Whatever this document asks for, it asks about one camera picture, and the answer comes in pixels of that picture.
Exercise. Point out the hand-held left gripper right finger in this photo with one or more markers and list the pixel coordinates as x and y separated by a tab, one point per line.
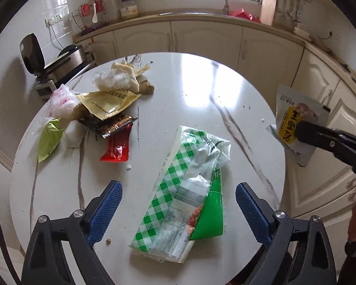
252	213

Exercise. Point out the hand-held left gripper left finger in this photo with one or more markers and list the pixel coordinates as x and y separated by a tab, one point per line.
105	210

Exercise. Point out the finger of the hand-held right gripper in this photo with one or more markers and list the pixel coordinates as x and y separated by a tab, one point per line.
314	135

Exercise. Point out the grey snack packet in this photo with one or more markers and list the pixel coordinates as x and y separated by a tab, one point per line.
296	107

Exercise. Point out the green checkered plastic bag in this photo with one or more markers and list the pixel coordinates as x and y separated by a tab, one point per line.
178	190

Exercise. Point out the pink plastic bag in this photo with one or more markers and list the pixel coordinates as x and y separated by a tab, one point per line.
60	102

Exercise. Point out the cream lined paper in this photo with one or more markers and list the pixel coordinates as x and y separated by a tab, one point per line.
129	71

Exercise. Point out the red packet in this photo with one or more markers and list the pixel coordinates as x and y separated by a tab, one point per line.
117	148

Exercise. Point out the white tissue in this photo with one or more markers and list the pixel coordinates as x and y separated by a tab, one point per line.
74	135

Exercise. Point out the dark brown packet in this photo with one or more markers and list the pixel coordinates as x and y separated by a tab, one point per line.
112	124

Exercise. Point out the lime green packet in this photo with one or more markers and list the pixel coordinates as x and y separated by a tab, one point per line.
49	139

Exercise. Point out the stack of white dishes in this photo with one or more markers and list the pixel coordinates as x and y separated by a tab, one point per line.
302	31

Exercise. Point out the gold yellow packet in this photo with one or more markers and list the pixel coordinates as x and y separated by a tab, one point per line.
106	104

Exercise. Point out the brown ginger piece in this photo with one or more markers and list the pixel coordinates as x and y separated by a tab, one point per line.
145	86

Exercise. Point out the white crumpled plastic bag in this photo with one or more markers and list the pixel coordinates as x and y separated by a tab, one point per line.
109	80

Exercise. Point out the wooden cutting board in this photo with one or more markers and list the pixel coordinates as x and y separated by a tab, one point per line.
268	12

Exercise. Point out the beige kitchen countertop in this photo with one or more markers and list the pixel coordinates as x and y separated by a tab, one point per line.
142	21

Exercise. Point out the white spoon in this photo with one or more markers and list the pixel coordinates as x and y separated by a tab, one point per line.
95	14

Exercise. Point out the glass jar yellow lid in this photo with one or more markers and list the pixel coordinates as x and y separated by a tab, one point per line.
129	10

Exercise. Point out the white wall socket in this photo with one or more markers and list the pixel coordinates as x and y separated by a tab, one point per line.
54	19

